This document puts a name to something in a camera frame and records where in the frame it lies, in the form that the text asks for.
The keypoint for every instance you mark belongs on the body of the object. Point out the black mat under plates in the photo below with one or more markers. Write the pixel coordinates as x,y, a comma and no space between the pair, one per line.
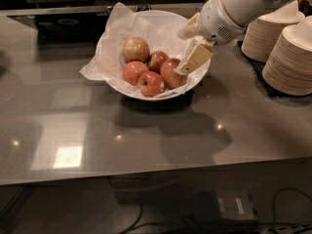
256,69

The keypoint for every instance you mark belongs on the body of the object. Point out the paper plate stack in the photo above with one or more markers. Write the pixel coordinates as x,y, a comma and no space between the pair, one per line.
299,34
263,32

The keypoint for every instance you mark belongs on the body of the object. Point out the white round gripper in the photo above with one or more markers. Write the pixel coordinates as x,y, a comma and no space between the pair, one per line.
214,20

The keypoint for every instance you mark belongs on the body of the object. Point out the paper plate stack back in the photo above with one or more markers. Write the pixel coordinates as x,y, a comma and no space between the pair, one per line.
263,32

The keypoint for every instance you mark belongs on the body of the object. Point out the white ceramic bowl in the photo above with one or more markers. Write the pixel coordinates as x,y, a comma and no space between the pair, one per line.
130,91

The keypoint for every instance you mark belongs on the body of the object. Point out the blue box under table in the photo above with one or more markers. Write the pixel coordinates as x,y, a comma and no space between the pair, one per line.
224,206

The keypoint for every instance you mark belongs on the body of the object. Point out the paper plate stack front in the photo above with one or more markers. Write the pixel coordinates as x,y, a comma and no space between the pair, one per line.
299,34

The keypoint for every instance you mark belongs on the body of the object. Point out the black induction cooktop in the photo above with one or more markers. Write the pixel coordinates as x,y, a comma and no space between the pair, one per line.
66,27

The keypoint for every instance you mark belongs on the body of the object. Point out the dark red apple centre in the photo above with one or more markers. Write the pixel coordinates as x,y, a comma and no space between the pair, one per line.
156,60

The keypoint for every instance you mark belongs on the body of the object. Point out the white paper liner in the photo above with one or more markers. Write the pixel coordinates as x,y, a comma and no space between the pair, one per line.
156,33

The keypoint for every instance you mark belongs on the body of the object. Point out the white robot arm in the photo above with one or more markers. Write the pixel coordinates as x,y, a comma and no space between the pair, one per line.
245,11

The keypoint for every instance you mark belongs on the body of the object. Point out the yellowish apple back left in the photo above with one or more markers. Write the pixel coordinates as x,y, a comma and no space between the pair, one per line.
136,48

